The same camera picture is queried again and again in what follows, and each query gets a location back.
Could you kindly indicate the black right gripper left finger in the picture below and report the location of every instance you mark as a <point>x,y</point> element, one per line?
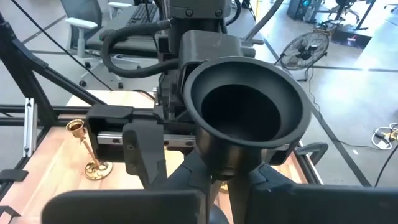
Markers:
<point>124,208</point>

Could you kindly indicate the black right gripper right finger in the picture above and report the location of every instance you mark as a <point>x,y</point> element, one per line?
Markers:
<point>311,205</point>

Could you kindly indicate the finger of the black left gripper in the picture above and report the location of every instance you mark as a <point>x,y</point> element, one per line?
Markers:
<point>146,149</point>

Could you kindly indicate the gold candlestick holder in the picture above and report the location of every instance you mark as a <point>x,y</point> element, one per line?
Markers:
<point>98,169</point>

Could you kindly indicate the black candlestick holder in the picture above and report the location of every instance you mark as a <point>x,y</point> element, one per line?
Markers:
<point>242,109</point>

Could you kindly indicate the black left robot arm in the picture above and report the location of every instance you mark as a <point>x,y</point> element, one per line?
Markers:
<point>199,7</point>

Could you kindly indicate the silver aluminium extrusion bar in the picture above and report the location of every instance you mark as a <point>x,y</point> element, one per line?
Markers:
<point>30,124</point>

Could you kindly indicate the black keyboard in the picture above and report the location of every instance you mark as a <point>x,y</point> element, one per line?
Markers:
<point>141,14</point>

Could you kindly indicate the grey office chair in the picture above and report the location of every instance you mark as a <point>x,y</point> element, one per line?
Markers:
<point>81,12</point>

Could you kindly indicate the black floor fan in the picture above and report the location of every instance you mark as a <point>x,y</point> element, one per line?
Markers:
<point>304,49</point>

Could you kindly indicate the black floor stand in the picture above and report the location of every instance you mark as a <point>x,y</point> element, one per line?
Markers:
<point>351,37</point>

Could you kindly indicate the black computer tower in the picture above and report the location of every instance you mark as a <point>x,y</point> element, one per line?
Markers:
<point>298,11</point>

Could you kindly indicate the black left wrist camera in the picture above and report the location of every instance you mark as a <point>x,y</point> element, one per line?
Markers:
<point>211,46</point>

